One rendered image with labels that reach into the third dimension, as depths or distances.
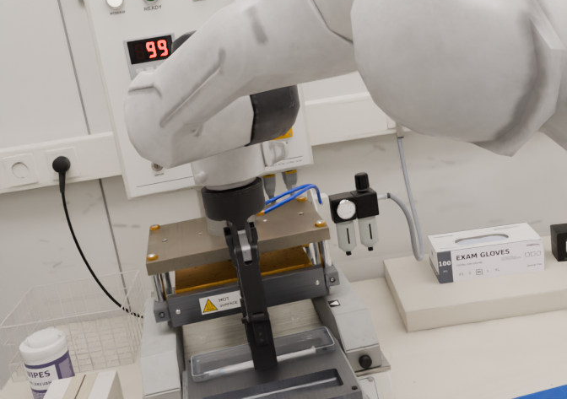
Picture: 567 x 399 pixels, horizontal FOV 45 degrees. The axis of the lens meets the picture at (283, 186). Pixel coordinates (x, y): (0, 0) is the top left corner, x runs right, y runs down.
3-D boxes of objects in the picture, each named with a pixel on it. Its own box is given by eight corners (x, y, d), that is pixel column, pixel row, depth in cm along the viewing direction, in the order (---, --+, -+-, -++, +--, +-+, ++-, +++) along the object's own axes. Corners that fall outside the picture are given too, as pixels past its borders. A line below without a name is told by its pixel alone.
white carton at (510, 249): (429, 263, 160) (426, 234, 158) (527, 250, 159) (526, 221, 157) (439, 284, 149) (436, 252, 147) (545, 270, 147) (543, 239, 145)
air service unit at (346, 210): (317, 256, 126) (305, 180, 123) (391, 241, 128) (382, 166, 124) (323, 266, 121) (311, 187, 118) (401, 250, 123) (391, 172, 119)
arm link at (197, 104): (403, -92, 52) (258, 62, 80) (177, -71, 44) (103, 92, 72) (452, 40, 51) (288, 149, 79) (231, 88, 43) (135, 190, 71)
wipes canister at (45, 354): (45, 395, 137) (26, 328, 134) (87, 388, 137) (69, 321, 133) (29, 419, 129) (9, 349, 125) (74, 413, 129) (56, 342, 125)
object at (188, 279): (179, 274, 116) (168, 222, 113) (305, 249, 118) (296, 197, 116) (180, 315, 99) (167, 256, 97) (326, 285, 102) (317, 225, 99)
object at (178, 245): (160, 264, 122) (146, 196, 119) (327, 231, 125) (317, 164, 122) (158, 321, 98) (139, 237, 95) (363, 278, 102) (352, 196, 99)
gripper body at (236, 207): (198, 180, 86) (212, 249, 88) (202, 196, 78) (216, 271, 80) (256, 169, 87) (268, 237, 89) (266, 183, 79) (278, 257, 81)
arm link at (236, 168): (186, 152, 76) (196, 198, 78) (294, 132, 78) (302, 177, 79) (184, 136, 88) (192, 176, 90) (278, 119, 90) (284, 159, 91)
